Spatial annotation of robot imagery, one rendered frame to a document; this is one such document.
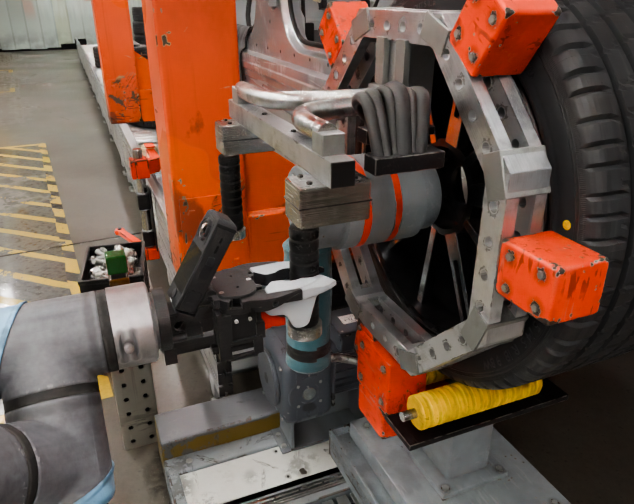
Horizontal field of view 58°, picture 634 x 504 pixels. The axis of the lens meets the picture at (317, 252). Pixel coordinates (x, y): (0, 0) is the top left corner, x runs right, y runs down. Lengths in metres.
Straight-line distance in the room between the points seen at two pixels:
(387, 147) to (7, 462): 0.47
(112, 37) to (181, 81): 1.93
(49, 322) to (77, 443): 0.12
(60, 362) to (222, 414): 1.00
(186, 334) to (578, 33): 0.57
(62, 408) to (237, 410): 1.01
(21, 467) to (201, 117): 0.83
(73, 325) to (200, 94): 0.70
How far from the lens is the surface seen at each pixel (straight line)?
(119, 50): 3.13
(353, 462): 1.43
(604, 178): 0.71
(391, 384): 1.02
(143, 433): 1.72
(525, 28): 0.71
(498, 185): 0.68
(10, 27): 13.76
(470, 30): 0.72
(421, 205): 0.87
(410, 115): 0.67
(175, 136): 1.23
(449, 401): 1.00
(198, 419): 1.59
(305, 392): 1.33
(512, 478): 1.34
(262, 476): 1.49
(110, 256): 1.22
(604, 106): 0.73
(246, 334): 0.67
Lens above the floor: 1.15
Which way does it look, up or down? 25 degrees down
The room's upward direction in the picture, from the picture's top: straight up
